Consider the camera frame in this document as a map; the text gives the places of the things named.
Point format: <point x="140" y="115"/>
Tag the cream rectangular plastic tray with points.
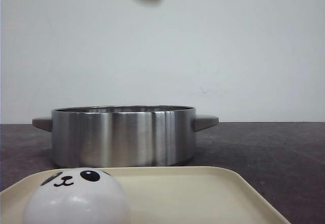
<point x="198" y="194"/>

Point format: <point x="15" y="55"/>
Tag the stainless steel steamer pot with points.
<point x="123" y="136"/>

